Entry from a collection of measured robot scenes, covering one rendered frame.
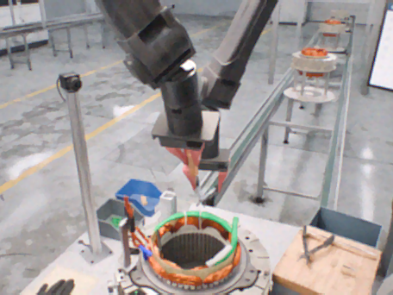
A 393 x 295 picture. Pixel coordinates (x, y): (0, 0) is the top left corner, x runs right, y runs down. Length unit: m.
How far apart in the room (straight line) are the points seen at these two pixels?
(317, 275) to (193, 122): 0.45
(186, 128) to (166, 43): 0.15
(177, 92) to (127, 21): 0.13
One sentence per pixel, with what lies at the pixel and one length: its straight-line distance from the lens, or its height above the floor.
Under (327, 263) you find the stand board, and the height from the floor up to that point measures 1.07.
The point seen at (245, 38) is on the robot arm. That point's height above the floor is 1.52.
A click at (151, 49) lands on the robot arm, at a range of 0.46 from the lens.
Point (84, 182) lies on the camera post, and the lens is 1.15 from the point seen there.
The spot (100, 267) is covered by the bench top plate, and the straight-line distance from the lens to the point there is 1.27.
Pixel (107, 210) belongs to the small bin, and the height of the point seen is 0.81.
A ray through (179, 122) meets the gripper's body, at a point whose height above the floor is 1.43.
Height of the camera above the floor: 1.64
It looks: 26 degrees down
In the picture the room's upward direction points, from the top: straight up
